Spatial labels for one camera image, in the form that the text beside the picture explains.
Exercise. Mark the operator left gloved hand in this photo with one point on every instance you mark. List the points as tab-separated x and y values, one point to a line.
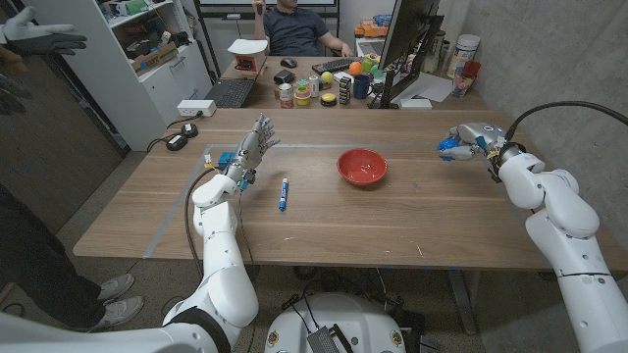
39	38

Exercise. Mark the black laptop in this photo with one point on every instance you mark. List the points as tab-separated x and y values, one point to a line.
230	93

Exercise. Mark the small white bottle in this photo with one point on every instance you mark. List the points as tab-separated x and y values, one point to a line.
314	86

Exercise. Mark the small white box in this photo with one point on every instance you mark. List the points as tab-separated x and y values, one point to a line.
416	103

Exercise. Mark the dark blue mug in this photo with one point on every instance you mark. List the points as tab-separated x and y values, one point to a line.
362	86

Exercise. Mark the white canister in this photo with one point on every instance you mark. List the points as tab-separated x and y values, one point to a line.
463	54

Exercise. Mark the black computer monitor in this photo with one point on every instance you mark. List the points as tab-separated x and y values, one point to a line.
407	29

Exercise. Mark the standing operator in dark clothes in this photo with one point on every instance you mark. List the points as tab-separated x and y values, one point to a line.
29	260

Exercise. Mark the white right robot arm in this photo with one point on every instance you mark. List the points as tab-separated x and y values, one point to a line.
569	235

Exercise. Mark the white paper sheets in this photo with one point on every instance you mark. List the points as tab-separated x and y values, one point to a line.
432	88

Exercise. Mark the colourful tape roll stack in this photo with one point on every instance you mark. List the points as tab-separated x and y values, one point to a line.
302	96

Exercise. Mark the black pouch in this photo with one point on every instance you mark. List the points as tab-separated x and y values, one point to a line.
284	77

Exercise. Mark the green toy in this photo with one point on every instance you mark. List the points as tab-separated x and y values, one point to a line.
368	65

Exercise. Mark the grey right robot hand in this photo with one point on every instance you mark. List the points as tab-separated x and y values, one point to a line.
478	133

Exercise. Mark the red cup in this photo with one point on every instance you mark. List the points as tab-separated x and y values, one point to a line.
463	81

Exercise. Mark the operator right gloved hand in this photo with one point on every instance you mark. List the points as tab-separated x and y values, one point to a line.
11	95

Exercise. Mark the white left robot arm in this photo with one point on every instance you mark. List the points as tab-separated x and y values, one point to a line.
221	265

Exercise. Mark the orange ball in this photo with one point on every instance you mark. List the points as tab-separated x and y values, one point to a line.
355	68

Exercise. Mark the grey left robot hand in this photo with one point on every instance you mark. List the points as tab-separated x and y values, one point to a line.
250	154

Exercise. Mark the tin can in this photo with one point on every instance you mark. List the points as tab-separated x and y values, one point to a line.
285	95

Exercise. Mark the black computer mouse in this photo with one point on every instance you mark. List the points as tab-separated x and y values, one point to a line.
289	63

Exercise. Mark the white power strip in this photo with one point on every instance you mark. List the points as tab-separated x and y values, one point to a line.
196	108

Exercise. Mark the yellow ball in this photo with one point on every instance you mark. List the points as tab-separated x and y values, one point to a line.
327	77

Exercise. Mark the black block stack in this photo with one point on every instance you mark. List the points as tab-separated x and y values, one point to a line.
345	90

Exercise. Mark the black power adapter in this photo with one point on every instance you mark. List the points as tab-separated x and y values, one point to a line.
176	142
189	130

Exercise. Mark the white and red box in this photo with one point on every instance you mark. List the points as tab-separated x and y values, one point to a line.
247	51

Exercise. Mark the blue marker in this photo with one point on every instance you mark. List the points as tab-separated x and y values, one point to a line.
283	195

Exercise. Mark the seated person in dark polo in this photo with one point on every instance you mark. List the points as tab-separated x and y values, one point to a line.
294	29

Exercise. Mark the red bowl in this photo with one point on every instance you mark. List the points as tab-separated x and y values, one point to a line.
362	166

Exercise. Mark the white shelf cabinet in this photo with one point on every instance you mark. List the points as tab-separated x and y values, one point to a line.
147	98

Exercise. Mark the yellow and black disc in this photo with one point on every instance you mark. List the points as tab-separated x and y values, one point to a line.
329	99

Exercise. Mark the black keyboard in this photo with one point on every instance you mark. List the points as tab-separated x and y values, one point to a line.
333	65

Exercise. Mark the cardboard box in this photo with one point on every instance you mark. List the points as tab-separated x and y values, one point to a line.
154	58

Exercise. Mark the blue spiky stress ball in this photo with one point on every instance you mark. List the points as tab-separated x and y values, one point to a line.
447	145

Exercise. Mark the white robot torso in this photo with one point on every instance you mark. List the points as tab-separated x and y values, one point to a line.
338	314

